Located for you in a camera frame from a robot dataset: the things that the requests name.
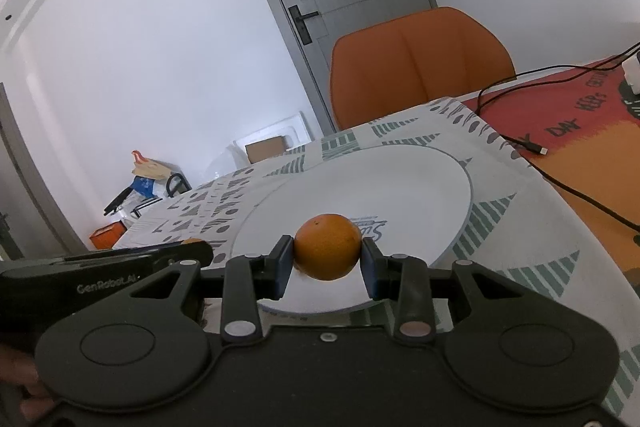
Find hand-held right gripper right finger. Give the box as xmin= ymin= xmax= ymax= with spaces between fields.
xmin=360 ymin=237 xmax=543 ymax=344

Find white foam board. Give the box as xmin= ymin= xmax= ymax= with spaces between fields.
xmin=207 ymin=111 xmax=313 ymax=180

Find white plate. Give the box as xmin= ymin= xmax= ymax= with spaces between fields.
xmin=230 ymin=144 xmax=473 ymax=315

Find orange box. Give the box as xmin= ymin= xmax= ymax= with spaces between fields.
xmin=89 ymin=222 xmax=126 ymax=250

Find patterned white tablecloth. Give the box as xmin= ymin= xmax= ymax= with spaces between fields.
xmin=112 ymin=96 xmax=640 ymax=418

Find tan paper bag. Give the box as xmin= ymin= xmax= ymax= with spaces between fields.
xmin=131 ymin=150 xmax=172 ymax=181

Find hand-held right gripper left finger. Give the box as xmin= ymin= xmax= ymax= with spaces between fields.
xmin=107 ymin=234 xmax=296 ymax=344

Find black door handle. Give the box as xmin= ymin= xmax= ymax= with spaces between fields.
xmin=288 ymin=5 xmax=320 ymax=44

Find black cable with plug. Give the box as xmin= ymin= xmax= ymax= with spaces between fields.
xmin=477 ymin=41 xmax=640 ymax=155

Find grey doorway frame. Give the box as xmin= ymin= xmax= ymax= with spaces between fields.
xmin=0 ymin=82 xmax=93 ymax=260

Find orange chair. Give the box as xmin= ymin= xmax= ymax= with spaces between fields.
xmin=329 ymin=7 xmax=517 ymax=131

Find large orange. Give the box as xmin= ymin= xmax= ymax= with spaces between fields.
xmin=293 ymin=213 xmax=362 ymax=282

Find cardboard box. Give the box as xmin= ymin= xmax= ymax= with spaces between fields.
xmin=245 ymin=135 xmax=287 ymax=164

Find white charger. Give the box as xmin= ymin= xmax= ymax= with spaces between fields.
xmin=620 ymin=49 xmax=640 ymax=95

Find red orange printed cloth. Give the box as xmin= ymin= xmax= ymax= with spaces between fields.
xmin=462 ymin=54 xmax=640 ymax=253

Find black bag handle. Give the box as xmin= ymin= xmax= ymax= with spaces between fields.
xmin=166 ymin=173 xmax=189 ymax=198

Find black folded item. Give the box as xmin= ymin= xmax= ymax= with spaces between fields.
xmin=103 ymin=187 xmax=136 ymax=216

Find person's left hand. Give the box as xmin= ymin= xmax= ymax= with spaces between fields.
xmin=0 ymin=341 xmax=55 ymax=423

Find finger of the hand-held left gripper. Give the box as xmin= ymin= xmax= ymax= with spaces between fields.
xmin=112 ymin=240 xmax=214 ymax=274

